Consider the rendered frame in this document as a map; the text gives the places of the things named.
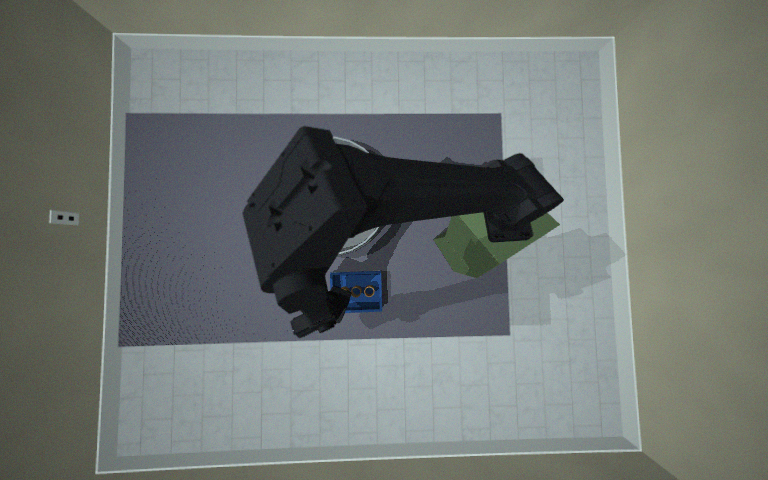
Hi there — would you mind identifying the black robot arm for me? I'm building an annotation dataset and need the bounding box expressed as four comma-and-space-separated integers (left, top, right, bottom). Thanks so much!
243, 126, 564, 338

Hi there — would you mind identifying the blue open crate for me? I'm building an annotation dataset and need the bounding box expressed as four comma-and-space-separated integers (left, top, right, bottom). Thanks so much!
330, 270, 382, 313

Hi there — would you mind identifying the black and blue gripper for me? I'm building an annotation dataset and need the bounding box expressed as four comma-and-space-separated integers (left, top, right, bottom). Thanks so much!
330, 285, 352, 323

